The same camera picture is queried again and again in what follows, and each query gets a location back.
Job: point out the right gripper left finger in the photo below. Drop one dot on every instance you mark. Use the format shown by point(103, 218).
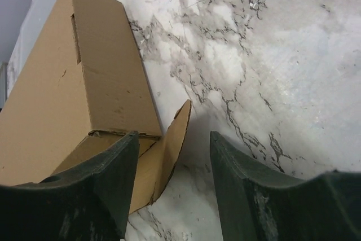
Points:
point(92, 199)

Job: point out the brown cardboard box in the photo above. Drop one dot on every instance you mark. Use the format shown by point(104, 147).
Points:
point(82, 88)

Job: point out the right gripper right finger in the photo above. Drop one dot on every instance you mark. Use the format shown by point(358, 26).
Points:
point(254, 201)

